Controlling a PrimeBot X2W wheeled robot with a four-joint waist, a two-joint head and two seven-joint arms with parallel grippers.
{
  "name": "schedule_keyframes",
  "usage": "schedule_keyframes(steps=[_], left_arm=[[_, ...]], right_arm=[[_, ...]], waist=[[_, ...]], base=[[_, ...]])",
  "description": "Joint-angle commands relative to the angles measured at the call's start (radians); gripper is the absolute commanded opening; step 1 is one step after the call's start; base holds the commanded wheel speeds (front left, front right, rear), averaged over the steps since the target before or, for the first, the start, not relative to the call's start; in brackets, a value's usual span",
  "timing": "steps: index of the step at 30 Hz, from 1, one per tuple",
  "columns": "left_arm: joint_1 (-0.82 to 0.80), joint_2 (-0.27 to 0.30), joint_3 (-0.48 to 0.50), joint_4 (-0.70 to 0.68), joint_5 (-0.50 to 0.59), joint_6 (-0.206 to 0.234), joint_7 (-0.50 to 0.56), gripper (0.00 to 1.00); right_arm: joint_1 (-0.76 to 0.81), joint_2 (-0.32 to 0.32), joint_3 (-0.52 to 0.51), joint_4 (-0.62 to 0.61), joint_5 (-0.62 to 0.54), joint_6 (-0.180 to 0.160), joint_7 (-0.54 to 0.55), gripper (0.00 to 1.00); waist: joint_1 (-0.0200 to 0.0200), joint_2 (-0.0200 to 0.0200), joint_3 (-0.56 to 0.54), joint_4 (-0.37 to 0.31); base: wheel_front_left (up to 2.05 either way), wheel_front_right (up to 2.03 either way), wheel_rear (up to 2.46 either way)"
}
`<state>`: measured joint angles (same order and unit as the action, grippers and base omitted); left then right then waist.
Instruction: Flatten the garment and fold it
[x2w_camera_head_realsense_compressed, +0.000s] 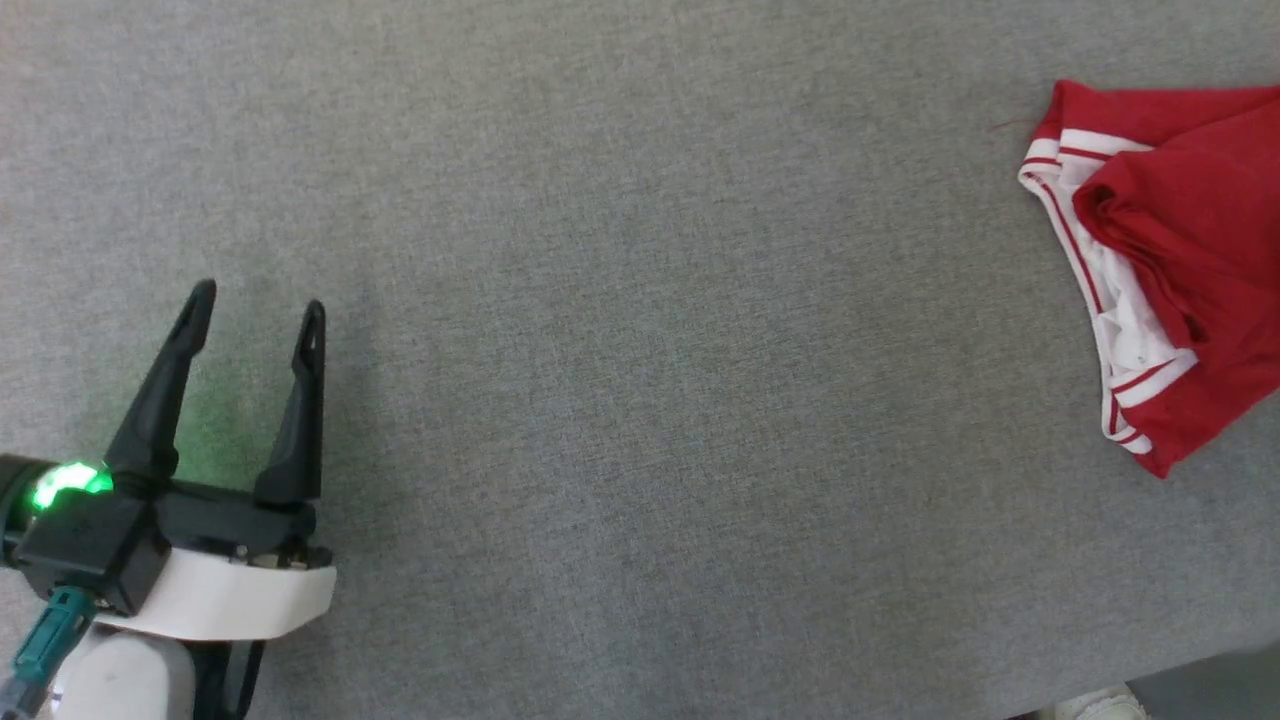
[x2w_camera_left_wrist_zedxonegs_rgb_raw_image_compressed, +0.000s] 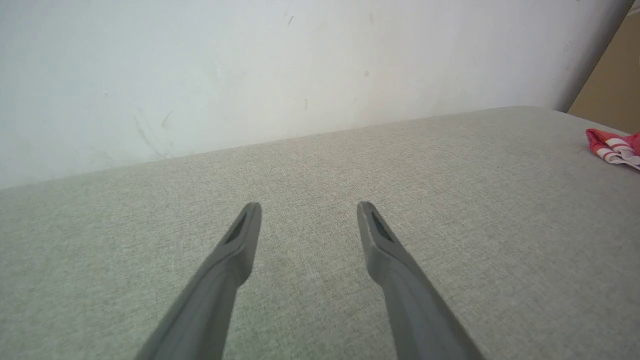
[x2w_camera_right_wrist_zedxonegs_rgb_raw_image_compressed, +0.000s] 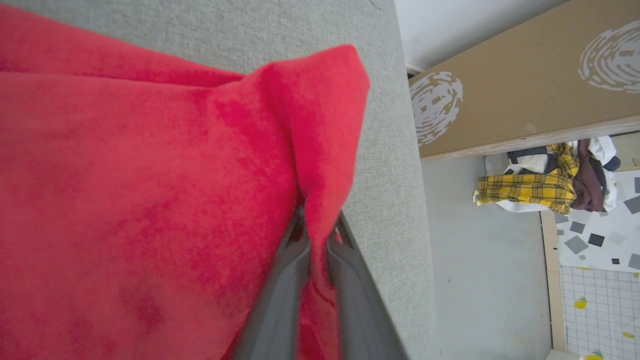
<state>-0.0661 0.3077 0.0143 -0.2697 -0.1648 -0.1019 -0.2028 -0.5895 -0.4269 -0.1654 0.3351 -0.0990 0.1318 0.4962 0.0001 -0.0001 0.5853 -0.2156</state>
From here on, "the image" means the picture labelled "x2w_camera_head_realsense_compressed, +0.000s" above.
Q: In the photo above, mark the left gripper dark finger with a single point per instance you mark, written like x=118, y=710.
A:
x=300, y=430
x=160, y=400

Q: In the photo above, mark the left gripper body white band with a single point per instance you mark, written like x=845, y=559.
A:
x=230, y=595

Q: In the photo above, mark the red basketball jersey white trim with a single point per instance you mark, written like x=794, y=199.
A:
x=1190, y=250

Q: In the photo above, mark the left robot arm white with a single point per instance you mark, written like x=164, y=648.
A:
x=125, y=680

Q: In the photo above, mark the grey fabric sofa cushion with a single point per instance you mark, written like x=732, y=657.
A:
x=650, y=350

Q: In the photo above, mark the white rounded object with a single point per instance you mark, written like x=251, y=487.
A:
x=1100, y=705

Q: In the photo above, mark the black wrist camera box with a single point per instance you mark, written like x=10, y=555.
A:
x=90, y=545

